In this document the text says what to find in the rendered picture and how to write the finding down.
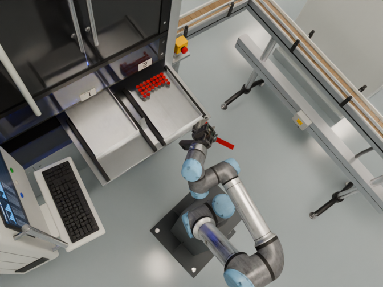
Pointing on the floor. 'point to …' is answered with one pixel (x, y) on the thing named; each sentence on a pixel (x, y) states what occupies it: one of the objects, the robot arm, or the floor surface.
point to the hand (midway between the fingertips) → (203, 123)
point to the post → (175, 7)
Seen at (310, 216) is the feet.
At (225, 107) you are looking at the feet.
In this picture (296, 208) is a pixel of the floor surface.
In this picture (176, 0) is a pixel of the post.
